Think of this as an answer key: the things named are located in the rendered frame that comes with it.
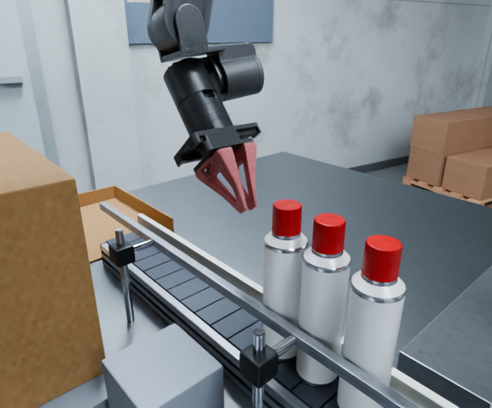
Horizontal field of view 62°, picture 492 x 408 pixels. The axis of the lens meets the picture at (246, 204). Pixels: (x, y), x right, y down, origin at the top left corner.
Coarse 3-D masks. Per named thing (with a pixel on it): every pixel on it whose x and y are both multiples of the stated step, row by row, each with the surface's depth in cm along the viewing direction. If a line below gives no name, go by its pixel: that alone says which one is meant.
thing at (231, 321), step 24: (144, 240) 81; (144, 264) 73; (168, 264) 73; (168, 288) 66; (192, 288) 66; (216, 312) 60; (240, 312) 60; (240, 336) 56; (288, 384) 48; (336, 384) 48
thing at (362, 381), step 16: (112, 208) 76; (128, 224) 70; (160, 240) 64; (176, 256) 60; (192, 272) 57; (208, 272) 55; (224, 288) 52; (240, 304) 50; (256, 304) 49; (272, 320) 46; (304, 336) 44; (320, 352) 41; (336, 368) 40; (352, 368) 39; (352, 384) 39; (368, 384) 38; (384, 400) 37; (400, 400) 36
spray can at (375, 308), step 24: (384, 240) 38; (384, 264) 36; (360, 288) 38; (384, 288) 37; (360, 312) 38; (384, 312) 37; (360, 336) 39; (384, 336) 38; (360, 360) 40; (384, 360) 40; (384, 384) 41
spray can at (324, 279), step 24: (336, 216) 43; (312, 240) 43; (336, 240) 41; (312, 264) 42; (336, 264) 42; (312, 288) 43; (336, 288) 42; (312, 312) 44; (336, 312) 44; (312, 336) 45; (336, 336) 45; (312, 360) 46; (312, 384) 47
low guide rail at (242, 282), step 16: (144, 224) 83; (176, 240) 74; (192, 256) 72; (208, 256) 69; (224, 272) 65; (240, 288) 63; (256, 288) 60; (400, 384) 44; (416, 384) 44; (416, 400) 43; (432, 400) 42
